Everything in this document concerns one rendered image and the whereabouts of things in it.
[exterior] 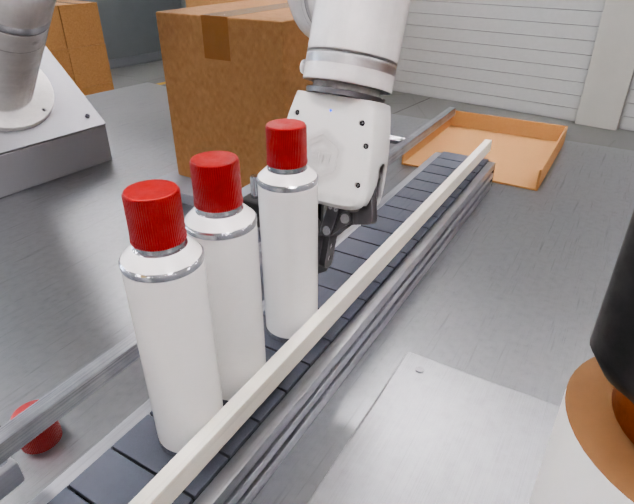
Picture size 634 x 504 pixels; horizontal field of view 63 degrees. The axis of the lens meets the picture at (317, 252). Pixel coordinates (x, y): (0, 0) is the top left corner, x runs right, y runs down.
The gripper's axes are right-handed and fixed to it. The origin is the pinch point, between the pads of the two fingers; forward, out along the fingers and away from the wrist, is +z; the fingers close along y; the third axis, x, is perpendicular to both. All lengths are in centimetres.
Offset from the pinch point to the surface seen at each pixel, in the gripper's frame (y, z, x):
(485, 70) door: -88, -86, 426
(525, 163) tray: 8, -13, 67
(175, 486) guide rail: 4.2, 11.9, -22.3
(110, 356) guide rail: -3.4, 5.9, -21.7
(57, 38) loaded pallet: -292, -39, 175
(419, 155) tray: -11, -10, 61
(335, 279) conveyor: -0.5, 4.2, 6.8
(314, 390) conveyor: 5.6, 10.5, -6.7
